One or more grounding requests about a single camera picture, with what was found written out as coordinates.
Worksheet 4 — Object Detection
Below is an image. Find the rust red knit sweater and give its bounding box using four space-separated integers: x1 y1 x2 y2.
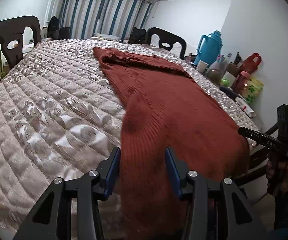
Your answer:
93 47 250 239

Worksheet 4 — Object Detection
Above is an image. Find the person's right hand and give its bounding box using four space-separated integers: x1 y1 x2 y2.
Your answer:
266 160 288 196

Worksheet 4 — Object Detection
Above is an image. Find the yellow green floral bag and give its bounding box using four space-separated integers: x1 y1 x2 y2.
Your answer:
241 77 264 105

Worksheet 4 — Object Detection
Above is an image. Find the pink lidded water bottle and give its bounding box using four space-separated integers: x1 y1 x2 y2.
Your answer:
231 70 250 94

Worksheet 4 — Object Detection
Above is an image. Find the red gift bag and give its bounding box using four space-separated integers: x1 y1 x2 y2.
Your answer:
240 53 262 74

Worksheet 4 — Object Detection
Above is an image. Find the green apple shaped toy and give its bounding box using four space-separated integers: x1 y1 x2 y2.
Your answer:
220 79 230 87

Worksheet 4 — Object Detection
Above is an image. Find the glass jar with lid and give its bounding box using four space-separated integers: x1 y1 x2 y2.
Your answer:
205 68 222 85

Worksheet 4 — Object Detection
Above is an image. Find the quilted beige table cover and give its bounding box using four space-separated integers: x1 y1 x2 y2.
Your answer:
0 40 256 239

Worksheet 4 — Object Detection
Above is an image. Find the white paper cup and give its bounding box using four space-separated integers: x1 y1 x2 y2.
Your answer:
197 60 209 74

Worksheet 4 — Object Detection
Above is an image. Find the blue thermos jug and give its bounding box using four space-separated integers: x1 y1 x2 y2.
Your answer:
194 30 223 66

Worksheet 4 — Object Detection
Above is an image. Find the dark chair far side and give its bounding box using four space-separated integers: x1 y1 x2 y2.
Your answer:
145 27 187 60

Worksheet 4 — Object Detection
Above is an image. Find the dark chair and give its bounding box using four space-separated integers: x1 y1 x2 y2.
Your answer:
145 27 187 60
0 16 41 69

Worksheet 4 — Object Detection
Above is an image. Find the black jacket on sofa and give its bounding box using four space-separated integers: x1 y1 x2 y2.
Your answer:
128 27 147 44

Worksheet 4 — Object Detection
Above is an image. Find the black backpack on cabinet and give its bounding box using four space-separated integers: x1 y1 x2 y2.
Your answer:
47 16 59 40

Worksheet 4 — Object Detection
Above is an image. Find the dark chair left side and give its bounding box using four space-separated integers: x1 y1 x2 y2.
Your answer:
0 16 41 69

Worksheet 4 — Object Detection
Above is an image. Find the striped blue white curtain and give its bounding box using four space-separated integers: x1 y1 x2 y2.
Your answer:
56 0 154 40

